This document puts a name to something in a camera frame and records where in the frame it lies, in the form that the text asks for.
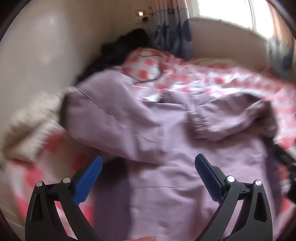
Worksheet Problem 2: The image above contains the beige quilted blanket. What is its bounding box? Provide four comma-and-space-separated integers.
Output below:
1, 88, 70, 163

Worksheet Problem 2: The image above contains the lilac and purple padded jacket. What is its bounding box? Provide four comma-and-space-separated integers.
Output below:
64, 70, 281, 240

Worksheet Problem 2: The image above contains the blue patterned pink curtain left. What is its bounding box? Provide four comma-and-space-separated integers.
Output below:
152, 0, 193, 61

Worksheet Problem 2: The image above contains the red white checkered bed cover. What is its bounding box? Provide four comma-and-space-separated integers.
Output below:
7, 49, 295, 238

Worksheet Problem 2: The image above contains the blue patterned pink curtain right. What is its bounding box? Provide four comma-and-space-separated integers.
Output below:
268, 6, 295, 81

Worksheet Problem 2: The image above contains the window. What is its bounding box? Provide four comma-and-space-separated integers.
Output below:
193, 0, 274, 39

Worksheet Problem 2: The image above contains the black clothing pile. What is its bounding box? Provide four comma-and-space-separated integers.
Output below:
76, 28, 151, 83

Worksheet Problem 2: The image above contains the wall power socket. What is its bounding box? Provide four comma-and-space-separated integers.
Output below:
142, 16, 149, 23

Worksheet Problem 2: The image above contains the black charging cable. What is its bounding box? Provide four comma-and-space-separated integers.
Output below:
129, 52, 167, 83

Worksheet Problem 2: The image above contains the blue patterned pink curtain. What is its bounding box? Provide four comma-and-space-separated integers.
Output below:
268, 6, 295, 81
152, 0, 193, 61

